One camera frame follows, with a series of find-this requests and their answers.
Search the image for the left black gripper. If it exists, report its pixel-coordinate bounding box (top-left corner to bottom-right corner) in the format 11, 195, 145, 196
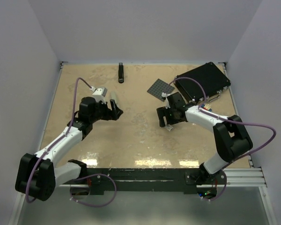
90, 99, 123, 123

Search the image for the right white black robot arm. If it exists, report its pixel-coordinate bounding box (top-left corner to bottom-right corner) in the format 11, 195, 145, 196
156, 92, 253, 184

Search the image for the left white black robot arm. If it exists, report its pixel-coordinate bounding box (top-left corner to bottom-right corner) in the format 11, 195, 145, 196
15, 97, 123, 203

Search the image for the beige green stapler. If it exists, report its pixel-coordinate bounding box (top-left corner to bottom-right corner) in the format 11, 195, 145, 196
111, 91, 118, 104

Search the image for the black stapler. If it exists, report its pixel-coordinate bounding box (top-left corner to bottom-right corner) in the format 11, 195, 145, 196
118, 62, 125, 83

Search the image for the grey lego baseplate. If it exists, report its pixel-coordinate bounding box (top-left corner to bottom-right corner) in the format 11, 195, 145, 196
147, 79, 175, 101

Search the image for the red blue lego car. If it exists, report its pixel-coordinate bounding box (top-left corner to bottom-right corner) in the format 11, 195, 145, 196
200, 104, 212, 112

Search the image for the black carrying case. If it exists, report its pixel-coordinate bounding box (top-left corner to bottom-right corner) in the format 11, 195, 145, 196
174, 62, 231, 103

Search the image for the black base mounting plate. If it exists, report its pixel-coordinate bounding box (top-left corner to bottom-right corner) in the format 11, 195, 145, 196
65, 168, 227, 195

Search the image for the aluminium front rail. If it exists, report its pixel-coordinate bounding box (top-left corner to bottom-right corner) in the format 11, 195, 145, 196
20, 166, 267, 188

